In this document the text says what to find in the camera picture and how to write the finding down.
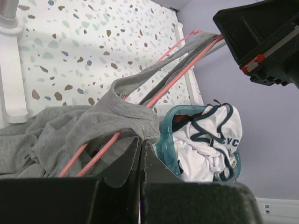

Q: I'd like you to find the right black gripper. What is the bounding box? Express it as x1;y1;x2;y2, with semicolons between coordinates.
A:
213;0;299;87

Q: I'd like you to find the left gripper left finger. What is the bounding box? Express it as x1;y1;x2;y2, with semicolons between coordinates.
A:
0;139;142;224

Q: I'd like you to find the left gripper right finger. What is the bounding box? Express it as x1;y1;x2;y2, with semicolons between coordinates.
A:
141;141;263;224

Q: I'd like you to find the grey tank top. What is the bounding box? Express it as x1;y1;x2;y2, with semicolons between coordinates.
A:
0;33;216;179

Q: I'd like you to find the pink wire hanger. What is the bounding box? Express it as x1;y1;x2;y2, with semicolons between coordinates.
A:
58;28;225;178

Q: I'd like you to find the clear blue plastic basket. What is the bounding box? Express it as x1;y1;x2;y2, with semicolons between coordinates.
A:
156;105;241;182

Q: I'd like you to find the white navy trimmed shirt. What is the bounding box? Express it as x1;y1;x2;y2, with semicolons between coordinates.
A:
172;103;242;182

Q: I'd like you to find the white clothes rack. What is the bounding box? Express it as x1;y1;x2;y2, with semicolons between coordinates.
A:
0;0;28;127

